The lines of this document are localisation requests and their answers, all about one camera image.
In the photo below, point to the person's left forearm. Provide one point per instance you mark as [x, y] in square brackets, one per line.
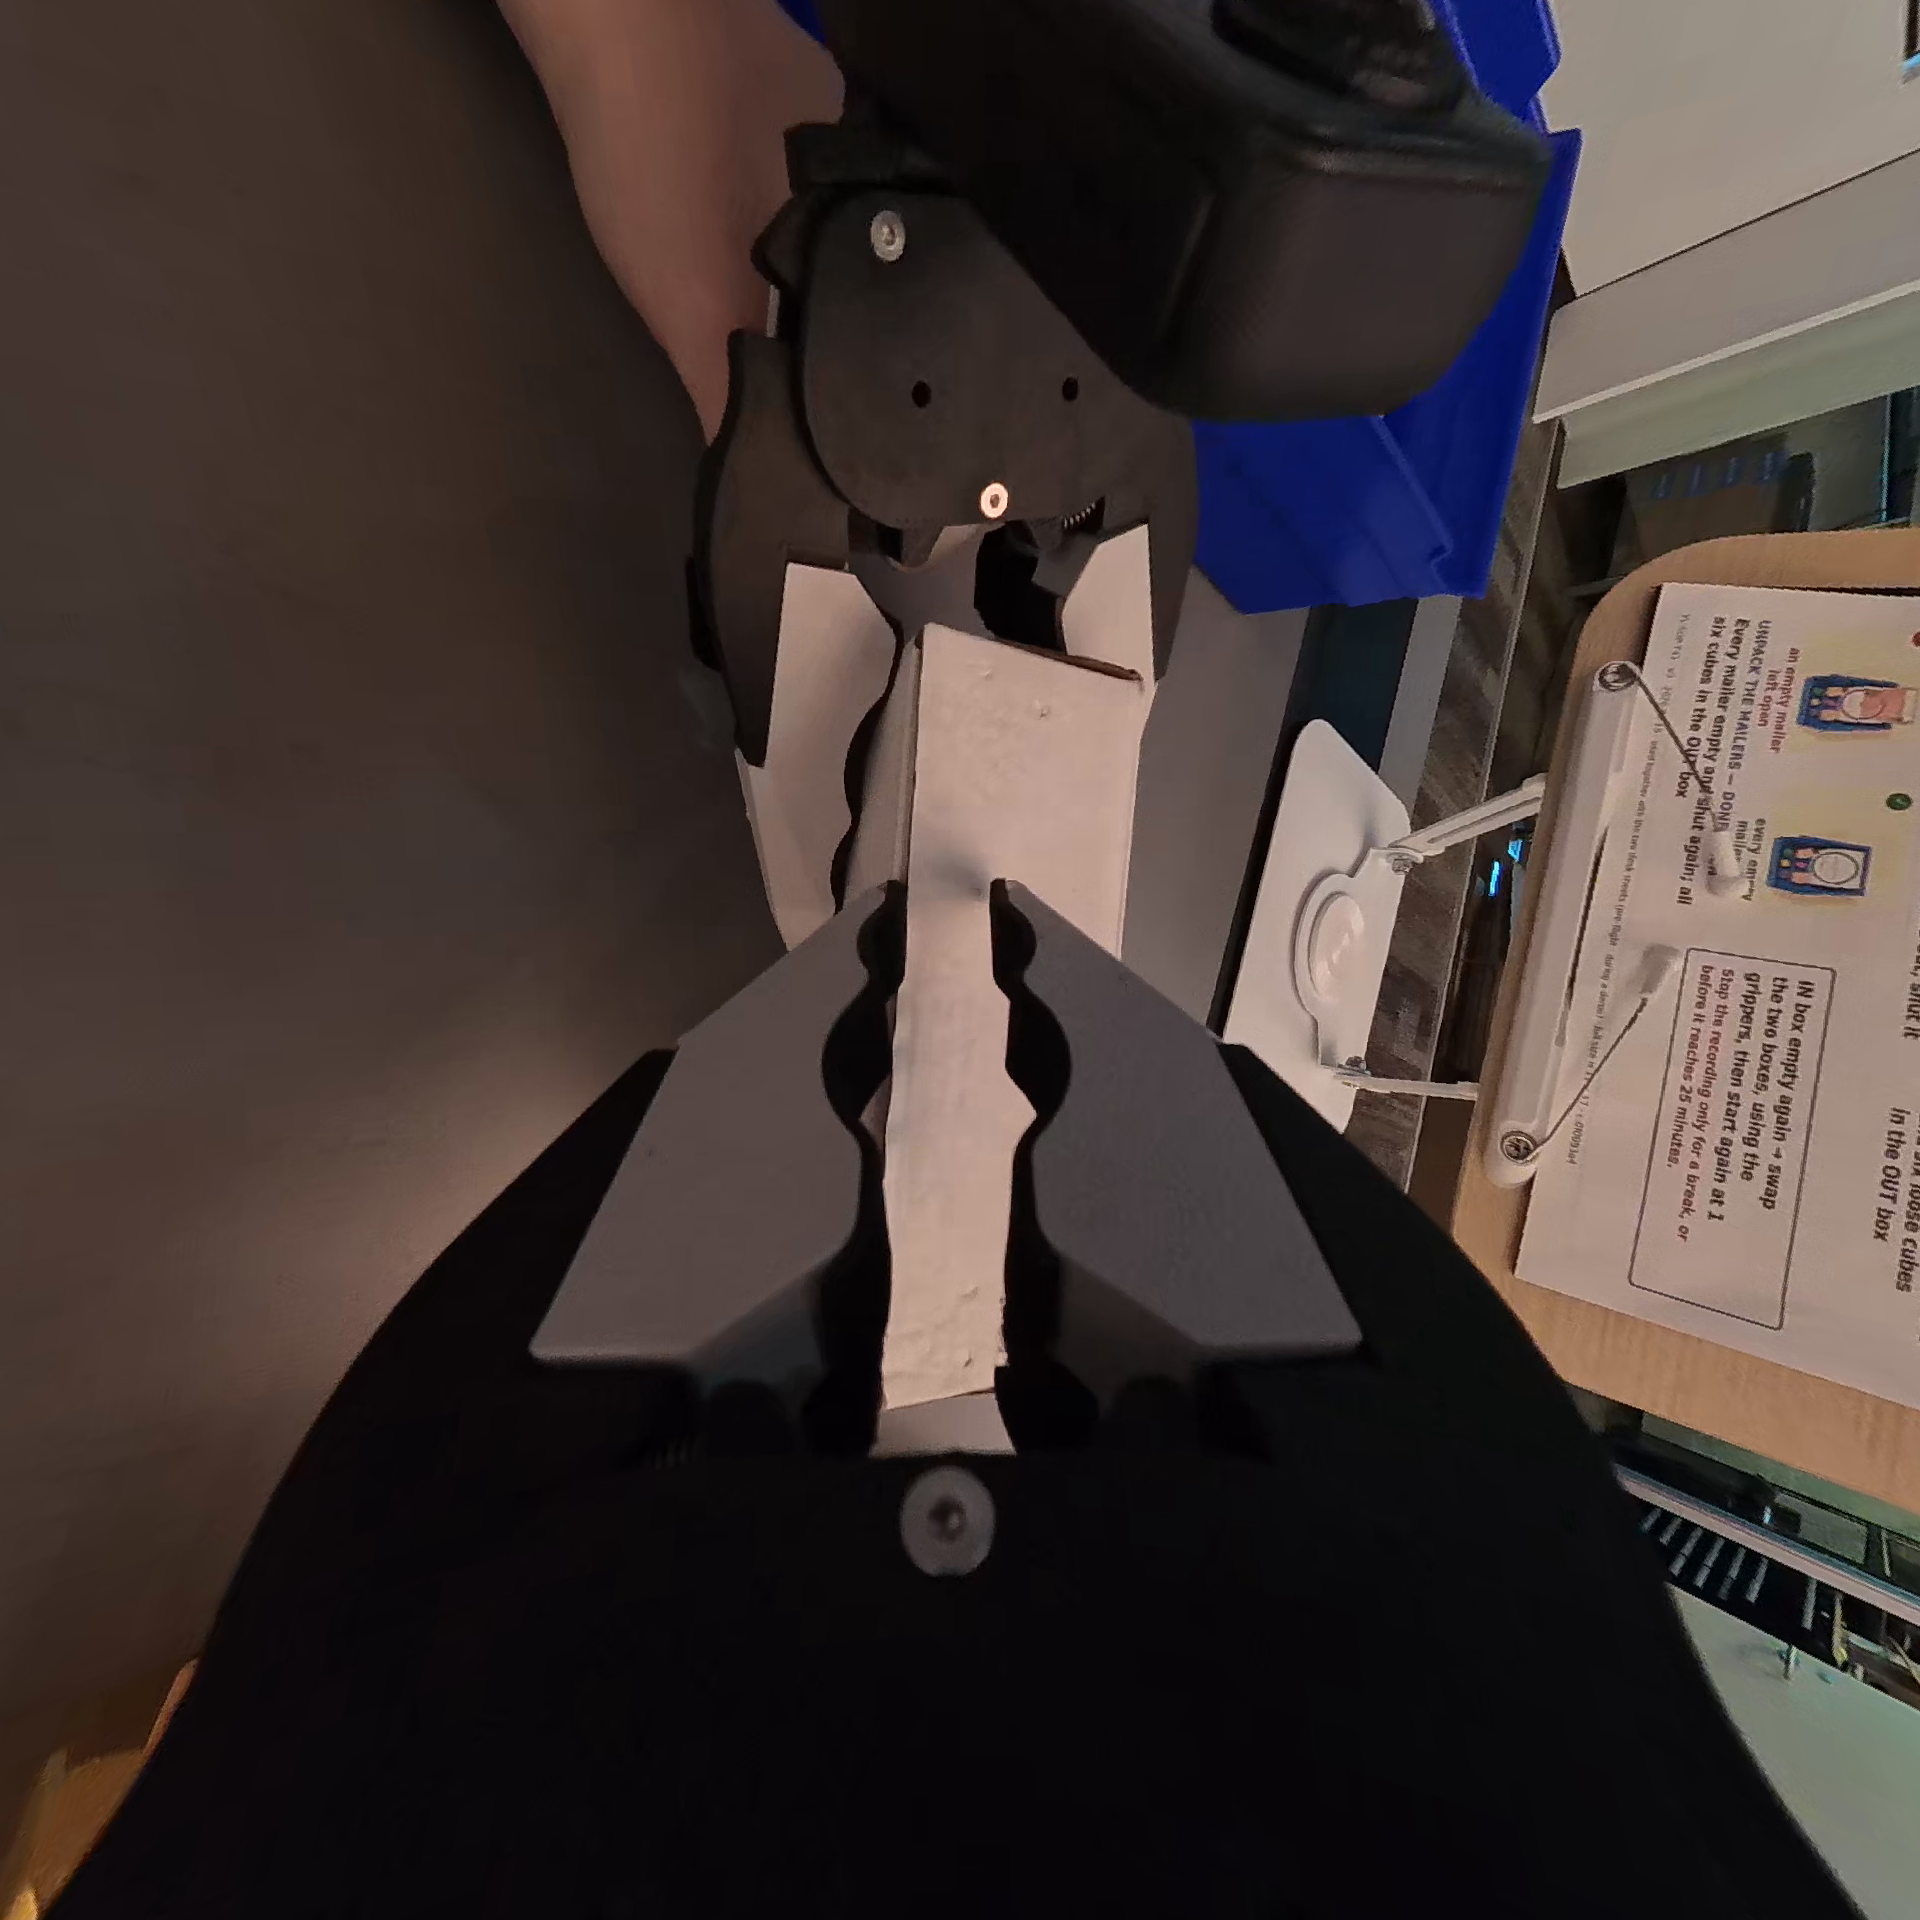
[662, 148]

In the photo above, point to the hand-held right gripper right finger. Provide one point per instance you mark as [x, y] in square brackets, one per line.
[1185, 1200]

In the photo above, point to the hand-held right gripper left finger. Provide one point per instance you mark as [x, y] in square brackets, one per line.
[720, 1200]

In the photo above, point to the white cardboard mailer box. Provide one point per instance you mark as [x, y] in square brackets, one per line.
[1020, 780]

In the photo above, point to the printed instruction sheet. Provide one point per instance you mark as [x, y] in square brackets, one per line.
[1799, 1050]

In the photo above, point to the white metal stand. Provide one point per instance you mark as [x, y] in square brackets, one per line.
[1319, 838]

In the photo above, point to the blue plastic bin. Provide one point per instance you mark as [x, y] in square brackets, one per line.
[1348, 494]

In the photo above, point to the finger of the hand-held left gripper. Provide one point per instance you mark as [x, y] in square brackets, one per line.
[819, 661]
[1118, 600]

